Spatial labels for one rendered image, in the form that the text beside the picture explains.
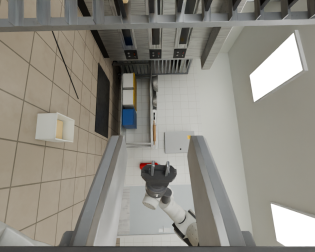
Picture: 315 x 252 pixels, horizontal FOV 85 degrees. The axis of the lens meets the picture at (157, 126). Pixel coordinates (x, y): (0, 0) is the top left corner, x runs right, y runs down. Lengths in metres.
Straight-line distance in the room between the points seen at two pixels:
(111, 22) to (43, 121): 1.15
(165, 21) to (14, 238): 0.73
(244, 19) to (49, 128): 1.45
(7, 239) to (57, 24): 0.63
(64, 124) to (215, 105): 3.67
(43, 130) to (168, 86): 3.54
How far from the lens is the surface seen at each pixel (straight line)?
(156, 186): 0.66
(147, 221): 4.39
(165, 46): 3.23
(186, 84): 4.73
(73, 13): 0.74
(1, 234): 0.57
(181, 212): 0.90
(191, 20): 0.69
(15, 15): 0.83
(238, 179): 4.59
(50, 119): 1.63
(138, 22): 0.68
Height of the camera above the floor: 0.96
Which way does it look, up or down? level
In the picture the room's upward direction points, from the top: 88 degrees clockwise
